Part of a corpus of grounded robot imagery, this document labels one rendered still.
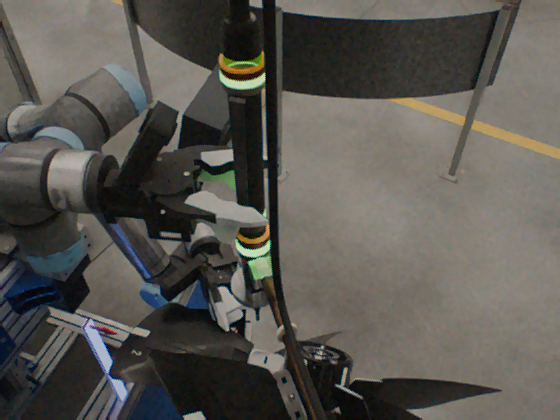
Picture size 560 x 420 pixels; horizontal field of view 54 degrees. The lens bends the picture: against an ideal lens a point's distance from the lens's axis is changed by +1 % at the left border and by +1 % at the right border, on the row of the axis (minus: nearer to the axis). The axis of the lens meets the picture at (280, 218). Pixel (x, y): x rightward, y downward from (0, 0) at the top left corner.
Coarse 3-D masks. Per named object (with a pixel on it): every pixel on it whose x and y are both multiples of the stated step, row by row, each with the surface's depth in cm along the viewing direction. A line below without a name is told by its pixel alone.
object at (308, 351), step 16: (304, 352) 91; (336, 352) 98; (288, 368) 92; (320, 368) 89; (336, 368) 90; (352, 368) 93; (320, 384) 89; (304, 400) 89; (320, 400) 89; (336, 416) 96
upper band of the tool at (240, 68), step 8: (224, 56) 51; (224, 64) 49; (240, 64) 53; (248, 64) 53; (232, 72) 49; (240, 72) 48; (248, 72) 48; (232, 80) 49; (264, 80) 51; (232, 88) 50; (248, 88) 50
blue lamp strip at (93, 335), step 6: (90, 324) 104; (90, 330) 104; (96, 330) 106; (90, 336) 105; (96, 336) 107; (96, 342) 108; (96, 348) 108; (102, 348) 111; (102, 354) 111; (108, 354) 114; (102, 360) 112; (108, 360) 114; (108, 366) 115; (114, 384) 120; (120, 384) 123; (120, 390) 124; (120, 396) 125
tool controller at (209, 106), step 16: (208, 80) 146; (208, 96) 142; (224, 96) 143; (192, 112) 137; (208, 112) 138; (224, 112) 140; (192, 128) 138; (208, 128) 136; (224, 128) 137; (192, 144) 142; (208, 144) 140; (224, 144) 144
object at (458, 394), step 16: (400, 384) 99; (416, 384) 100; (432, 384) 100; (448, 384) 100; (464, 384) 99; (384, 400) 104; (400, 400) 106; (416, 400) 108; (432, 400) 109; (448, 400) 110
